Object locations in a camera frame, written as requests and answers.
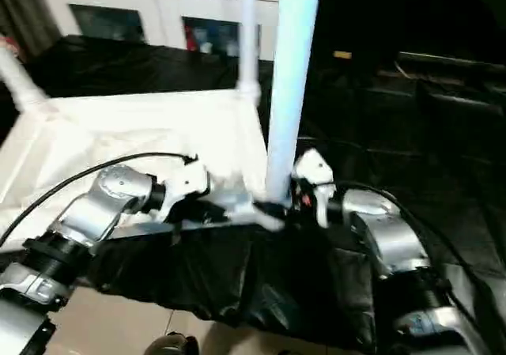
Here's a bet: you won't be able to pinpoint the white plastic table top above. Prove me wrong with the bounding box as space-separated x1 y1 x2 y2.
0 89 286 250

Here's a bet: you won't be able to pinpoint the black shiny mat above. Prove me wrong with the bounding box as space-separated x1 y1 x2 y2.
0 33 506 355

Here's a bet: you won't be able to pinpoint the grey robot foot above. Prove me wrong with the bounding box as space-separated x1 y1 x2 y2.
145 332 202 355

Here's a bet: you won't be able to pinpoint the black flat bar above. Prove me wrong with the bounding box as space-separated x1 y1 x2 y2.
396 51 506 70

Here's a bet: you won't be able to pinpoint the white cabinet with glass doors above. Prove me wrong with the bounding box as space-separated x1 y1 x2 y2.
36 0 282 62

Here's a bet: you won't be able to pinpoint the black cabinet with gold label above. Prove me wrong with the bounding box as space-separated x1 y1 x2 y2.
312 0 506 87

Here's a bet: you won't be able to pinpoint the red clothes hangers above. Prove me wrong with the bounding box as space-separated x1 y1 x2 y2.
0 36 20 55

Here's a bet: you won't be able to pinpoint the grey curtain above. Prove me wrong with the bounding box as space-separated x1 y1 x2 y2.
0 0 61 60

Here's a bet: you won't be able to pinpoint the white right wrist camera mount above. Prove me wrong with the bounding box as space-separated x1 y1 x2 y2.
293 148 338 228

